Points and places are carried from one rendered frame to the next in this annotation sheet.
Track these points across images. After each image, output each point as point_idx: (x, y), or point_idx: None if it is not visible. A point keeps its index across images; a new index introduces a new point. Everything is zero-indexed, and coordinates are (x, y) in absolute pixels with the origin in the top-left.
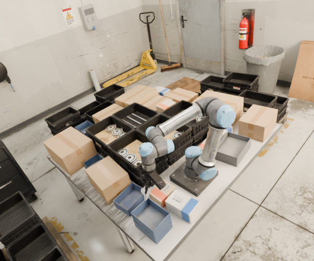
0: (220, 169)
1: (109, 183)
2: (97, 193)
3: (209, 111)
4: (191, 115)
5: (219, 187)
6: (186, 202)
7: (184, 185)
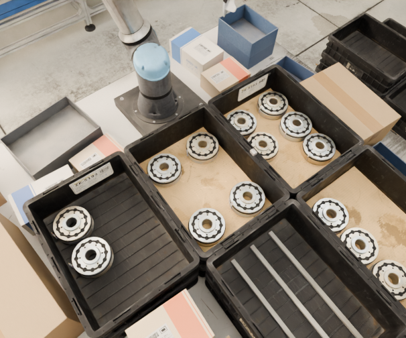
0: (105, 115)
1: (327, 72)
2: None
3: None
4: None
5: (126, 84)
6: (189, 42)
7: (185, 84)
